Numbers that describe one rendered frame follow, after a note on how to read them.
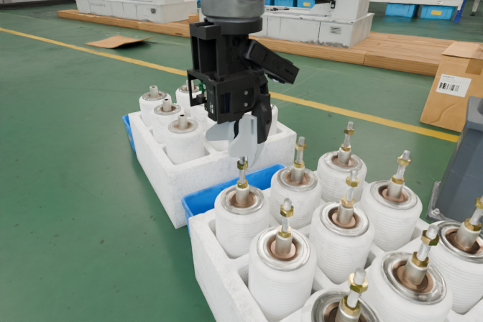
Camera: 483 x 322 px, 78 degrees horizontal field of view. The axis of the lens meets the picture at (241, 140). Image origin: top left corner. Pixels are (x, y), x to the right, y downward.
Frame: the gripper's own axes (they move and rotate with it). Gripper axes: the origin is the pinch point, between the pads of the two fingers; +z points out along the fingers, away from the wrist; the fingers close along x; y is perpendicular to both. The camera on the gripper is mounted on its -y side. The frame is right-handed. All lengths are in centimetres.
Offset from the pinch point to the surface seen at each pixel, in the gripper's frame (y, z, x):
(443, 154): -90, 34, 3
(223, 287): 9.4, 18.0, 6.3
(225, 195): 2.6, 9.0, -2.4
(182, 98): -15, 11, -51
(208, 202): -4.1, 26.5, -20.0
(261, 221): 0.2, 11.1, 4.6
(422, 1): -426, 13, -164
